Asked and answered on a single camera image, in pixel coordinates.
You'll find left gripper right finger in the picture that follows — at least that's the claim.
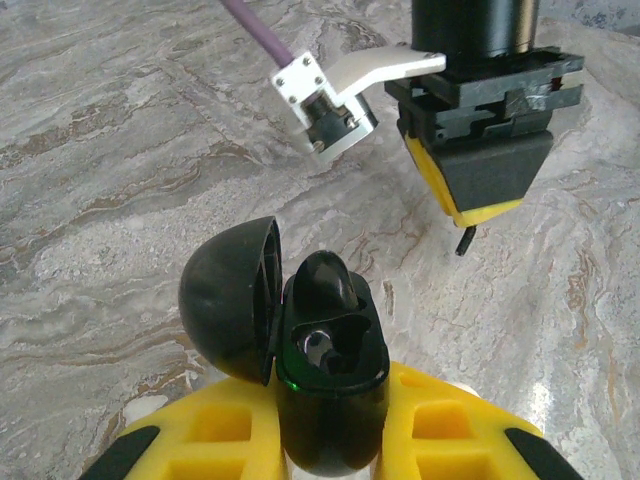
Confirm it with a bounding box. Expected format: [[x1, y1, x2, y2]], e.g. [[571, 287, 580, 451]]
[[375, 362, 587, 480]]

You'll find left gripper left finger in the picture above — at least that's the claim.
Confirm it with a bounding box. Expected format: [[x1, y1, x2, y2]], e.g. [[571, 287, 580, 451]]
[[78, 377, 290, 480]]

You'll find black earbud charging case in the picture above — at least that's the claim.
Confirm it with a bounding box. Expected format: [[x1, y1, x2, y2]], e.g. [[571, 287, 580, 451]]
[[178, 215, 392, 477]]

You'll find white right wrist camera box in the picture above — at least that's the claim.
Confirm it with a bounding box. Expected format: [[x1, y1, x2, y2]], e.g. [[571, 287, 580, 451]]
[[269, 43, 448, 165]]

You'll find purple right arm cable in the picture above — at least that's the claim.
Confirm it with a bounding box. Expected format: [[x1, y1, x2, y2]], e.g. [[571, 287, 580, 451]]
[[218, 0, 297, 70]]

